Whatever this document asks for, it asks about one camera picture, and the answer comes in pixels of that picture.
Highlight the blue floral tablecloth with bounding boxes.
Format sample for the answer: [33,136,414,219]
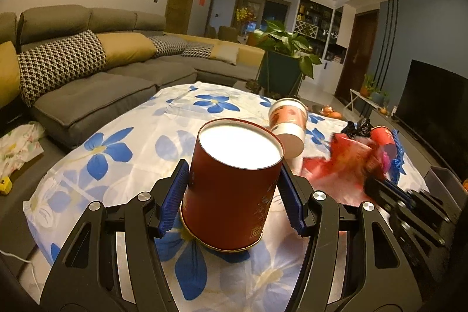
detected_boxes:
[23,81,430,312]

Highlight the red plastic bag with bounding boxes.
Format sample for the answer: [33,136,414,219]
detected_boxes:
[303,134,378,207]

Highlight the black wall trim strips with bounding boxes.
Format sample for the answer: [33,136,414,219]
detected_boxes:
[376,0,400,94]

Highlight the plant in blue pot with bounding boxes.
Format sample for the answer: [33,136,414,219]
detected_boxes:
[370,88,390,107]

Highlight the orange toy figure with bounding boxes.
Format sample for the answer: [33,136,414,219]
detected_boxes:
[320,105,343,120]

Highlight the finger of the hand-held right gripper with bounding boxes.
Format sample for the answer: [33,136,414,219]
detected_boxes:
[364,175,408,205]

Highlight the dark wooden door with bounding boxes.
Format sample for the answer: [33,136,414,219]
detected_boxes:
[334,10,380,103]

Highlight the yellow cushion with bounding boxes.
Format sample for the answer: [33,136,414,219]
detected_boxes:
[0,41,21,98]
[95,32,159,72]

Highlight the red paper cup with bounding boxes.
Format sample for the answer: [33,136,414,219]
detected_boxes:
[268,97,308,158]
[370,125,398,158]
[181,118,285,253]

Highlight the grey sectional sofa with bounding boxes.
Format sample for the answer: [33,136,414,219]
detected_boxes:
[0,5,235,152]

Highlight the blue foam net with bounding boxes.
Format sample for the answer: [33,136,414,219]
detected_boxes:
[390,128,407,178]

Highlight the large houndstooth cushion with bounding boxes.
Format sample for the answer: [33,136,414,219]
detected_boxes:
[17,30,107,107]

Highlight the plant in orange pot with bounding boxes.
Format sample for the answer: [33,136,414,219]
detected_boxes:
[359,74,376,98]

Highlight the white side table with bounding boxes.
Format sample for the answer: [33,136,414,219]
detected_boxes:
[348,87,380,116]

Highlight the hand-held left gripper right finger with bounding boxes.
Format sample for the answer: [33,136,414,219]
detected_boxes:
[280,164,426,312]

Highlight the olive dining chair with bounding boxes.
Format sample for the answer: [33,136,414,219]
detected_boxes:
[218,25,244,43]

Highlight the teal planter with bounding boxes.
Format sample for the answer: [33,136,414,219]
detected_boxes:
[255,50,305,99]

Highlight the grey plastic bin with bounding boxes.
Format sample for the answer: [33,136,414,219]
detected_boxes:
[425,165,467,205]

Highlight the white display cabinet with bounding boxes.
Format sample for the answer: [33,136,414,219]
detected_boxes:
[293,0,354,86]

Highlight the glass sliding door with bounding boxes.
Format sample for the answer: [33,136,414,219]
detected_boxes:
[233,0,292,34]

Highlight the beige cushion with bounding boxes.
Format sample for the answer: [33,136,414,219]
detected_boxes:
[208,42,239,65]

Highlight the white floral cloth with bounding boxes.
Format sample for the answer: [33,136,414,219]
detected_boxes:
[0,121,45,176]

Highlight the black television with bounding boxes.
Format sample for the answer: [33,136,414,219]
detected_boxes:
[396,59,468,167]

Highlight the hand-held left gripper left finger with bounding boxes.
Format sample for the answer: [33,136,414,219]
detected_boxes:
[40,160,190,312]

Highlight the black plastic bag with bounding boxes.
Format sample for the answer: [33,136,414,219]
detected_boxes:
[341,118,374,138]

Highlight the green pothos plant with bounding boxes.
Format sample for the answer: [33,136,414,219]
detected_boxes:
[255,19,323,79]

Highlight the beige sofa section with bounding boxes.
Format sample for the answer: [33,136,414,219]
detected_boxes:
[175,33,266,68]

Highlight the yellow flowers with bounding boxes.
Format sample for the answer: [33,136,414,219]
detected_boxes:
[235,6,257,23]

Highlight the pink plastic bag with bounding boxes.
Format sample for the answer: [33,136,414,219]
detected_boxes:
[379,150,394,171]

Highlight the white cable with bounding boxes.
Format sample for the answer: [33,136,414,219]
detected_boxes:
[0,249,49,284]

